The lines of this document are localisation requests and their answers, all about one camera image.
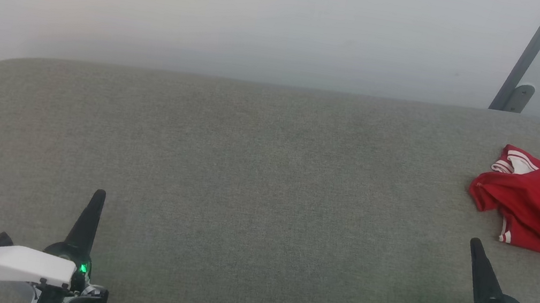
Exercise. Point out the grey fabric sofa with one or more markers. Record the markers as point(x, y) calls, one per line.
point(241, 196)

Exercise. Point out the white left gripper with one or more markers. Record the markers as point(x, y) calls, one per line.
point(24, 264)

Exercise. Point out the grey pole base bracket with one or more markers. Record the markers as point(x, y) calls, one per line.
point(519, 99)

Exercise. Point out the grey metal pole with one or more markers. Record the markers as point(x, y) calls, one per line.
point(529, 57)

